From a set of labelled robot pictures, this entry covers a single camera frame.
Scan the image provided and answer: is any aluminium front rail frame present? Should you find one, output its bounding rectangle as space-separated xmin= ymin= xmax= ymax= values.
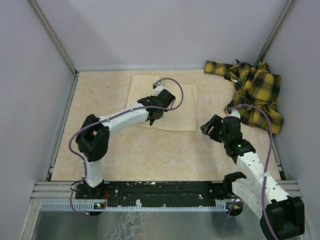
xmin=29 ymin=179 xmax=303 ymax=201

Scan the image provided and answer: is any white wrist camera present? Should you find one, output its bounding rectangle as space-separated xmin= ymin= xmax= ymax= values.
xmin=227 ymin=108 xmax=241 ymax=119
xmin=151 ymin=83 xmax=167 ymax=96

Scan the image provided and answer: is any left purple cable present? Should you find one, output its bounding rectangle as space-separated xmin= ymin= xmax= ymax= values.
xmin=68 ymin=77 xmax=185 ymax=217

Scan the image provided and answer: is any white slotted cable duct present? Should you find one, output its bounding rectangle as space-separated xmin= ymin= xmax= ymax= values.
xmin=40 ymin=200 xmax=236 ymax=212

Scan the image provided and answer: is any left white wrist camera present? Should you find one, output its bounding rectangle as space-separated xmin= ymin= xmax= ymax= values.
xmin=151 ymin=83 xmax=167 ymax=96

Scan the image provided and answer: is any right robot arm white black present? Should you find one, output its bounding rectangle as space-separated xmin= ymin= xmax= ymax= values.
xmin=200 ymin=113 xmax=305 ymax=240

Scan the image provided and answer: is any right aluminium corner post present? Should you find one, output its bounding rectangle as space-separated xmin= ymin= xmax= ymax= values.
xmin=254 ymin=0 xmax=296 ymax=67

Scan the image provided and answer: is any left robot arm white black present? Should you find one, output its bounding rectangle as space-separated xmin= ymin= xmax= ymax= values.
xmin=75 ymin=86 xmax=176 ymax=199

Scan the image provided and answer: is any aluminium corner post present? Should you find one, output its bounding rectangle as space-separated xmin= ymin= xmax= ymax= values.
xmin=27 ymin=0 xmax=78 ymax=76
xmin=254 ymin=0 xmax=296 ymax=67

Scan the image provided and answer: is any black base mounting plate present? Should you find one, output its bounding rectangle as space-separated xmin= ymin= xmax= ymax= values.
xmin=75 ymin=181 xmax=234 ymax=208

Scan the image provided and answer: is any beige cloth wrap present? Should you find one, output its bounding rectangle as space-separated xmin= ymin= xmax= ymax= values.
xmin=126 ymin=75 xmax=198 ymax=132

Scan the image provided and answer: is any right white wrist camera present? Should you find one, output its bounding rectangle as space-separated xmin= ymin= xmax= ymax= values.
xmin=227 ymin=108 xmax=241 ymax=119

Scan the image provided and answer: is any left aluminium corner post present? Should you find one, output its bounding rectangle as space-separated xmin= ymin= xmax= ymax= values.
xmin=27 ymin=0 xmax=78 ymax=76

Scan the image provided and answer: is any yellow plaid shirt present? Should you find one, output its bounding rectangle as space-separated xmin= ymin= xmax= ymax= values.
xmin=204 ymin=60 xmax=284 ymax=134

